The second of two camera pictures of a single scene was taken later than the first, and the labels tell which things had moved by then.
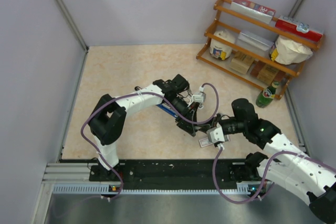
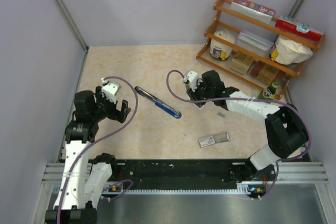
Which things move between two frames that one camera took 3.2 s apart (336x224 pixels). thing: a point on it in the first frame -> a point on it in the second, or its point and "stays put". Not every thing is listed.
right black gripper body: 216,120 -> 200,93
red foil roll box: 252,9 stays put
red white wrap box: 292,25 stays put
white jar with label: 219,49 stays put
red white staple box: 205,142 stays put
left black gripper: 187,126 -> 118,115
